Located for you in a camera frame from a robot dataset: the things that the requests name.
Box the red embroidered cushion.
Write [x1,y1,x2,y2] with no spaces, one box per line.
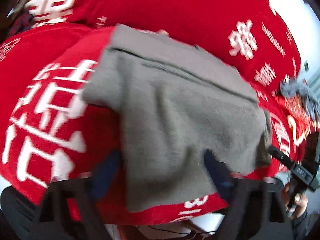
[274,95,319,147]

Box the person's right hand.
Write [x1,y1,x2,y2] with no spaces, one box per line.
[281,183,308,220]

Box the blue-grey crumpled cloth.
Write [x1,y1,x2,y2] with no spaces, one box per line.
[280,79,319,122]

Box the grey knit sweater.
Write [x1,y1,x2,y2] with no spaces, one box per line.
[82,24,272,212]

